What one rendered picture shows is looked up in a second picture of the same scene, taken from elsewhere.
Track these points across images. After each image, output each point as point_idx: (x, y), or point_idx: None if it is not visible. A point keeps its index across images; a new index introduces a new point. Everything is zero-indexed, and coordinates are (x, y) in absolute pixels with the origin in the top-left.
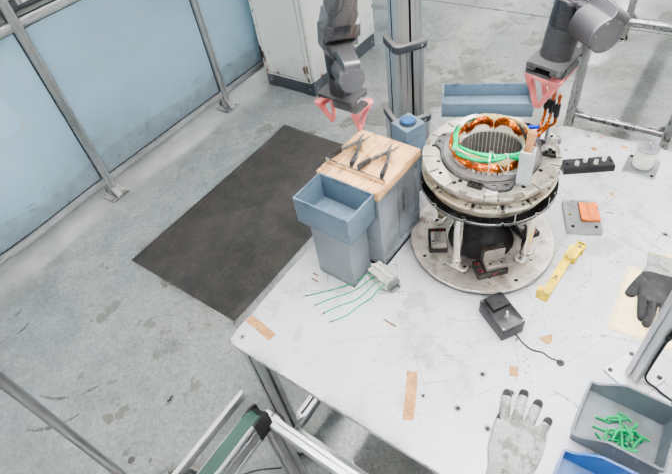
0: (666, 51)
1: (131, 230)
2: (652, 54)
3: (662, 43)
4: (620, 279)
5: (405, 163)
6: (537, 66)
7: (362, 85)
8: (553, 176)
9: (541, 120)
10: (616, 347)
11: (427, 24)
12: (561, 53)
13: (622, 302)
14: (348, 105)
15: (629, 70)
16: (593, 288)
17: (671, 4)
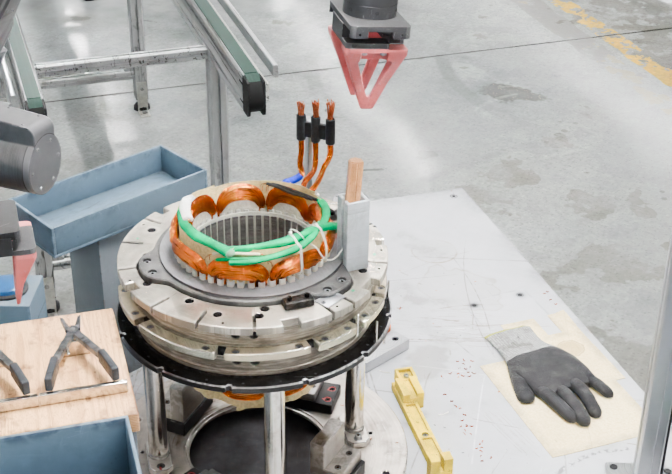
0: (91, 124)
1: None
2: (74, 135)
3: (74, 114)
4: (494, 389)
5: (117, 341)
6: (371, 30)
7: (58, 173)
8: (380, 239)
9: (298, 164)
10: (589, 473)
11: None
12: (391, 2)
13: (530, 415)
14: (10, 239)
15: (61, 170)
16: (481, 421)
17: (35, 53)
